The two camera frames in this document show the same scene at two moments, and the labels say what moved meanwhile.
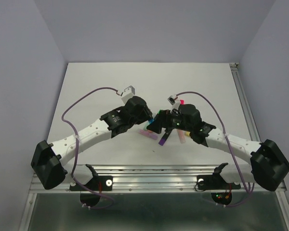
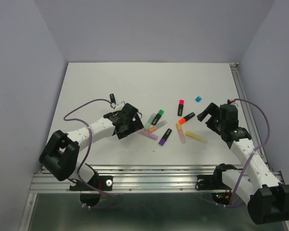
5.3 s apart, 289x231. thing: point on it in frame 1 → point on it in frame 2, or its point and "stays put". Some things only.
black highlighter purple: (164, 137) stays put
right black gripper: (166, 120) → (212, 109)
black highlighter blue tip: (151, 120) → (112, 99)
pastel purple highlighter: (150, 134) stays put
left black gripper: (146, 114) → (136, 125)
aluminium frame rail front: (152, 179) stays put
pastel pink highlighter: (182, 136) stays put
